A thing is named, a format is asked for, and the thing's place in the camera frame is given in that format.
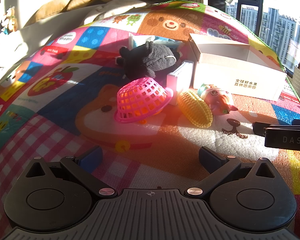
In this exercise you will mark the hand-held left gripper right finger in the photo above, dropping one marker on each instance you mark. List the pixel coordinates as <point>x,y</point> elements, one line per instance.
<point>210,160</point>

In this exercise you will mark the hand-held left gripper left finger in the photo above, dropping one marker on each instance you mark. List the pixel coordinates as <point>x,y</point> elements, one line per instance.
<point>90,158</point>

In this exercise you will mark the yellow toy corn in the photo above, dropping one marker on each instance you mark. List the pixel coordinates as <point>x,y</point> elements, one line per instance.
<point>195,110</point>

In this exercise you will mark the white cardboard box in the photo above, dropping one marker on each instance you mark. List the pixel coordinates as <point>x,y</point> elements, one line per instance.
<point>240,77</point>

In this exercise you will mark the pink plastic basket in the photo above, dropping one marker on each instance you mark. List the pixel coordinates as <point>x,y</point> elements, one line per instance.
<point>140,97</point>

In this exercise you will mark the small white rectangular box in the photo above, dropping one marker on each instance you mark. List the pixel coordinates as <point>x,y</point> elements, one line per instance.
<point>180,80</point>

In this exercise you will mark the black plush toy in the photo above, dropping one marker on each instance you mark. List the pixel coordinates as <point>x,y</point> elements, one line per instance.
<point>145,62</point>

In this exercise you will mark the blue white tissue packet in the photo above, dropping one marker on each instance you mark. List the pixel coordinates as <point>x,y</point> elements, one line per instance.
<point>140,41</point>

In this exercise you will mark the colourful cartoon play mat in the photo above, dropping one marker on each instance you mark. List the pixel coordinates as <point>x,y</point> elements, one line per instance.
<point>65,142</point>

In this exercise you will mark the apartment buildings outside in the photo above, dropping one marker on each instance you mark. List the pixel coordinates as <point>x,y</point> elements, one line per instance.
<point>280,27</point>

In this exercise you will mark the cream sofa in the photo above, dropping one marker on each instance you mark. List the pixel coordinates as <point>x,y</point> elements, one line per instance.
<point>40,32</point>

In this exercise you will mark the white cloth bundle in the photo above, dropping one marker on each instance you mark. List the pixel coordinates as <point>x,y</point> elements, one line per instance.
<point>5,52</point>

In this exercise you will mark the white blanket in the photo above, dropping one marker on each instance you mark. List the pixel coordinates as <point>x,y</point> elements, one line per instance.
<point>115,10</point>

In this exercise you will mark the yellow bear plush toy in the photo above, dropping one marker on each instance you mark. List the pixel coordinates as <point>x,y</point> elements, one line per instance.
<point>10,20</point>

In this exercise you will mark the black window frame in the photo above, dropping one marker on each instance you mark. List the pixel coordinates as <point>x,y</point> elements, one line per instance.
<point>260,5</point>

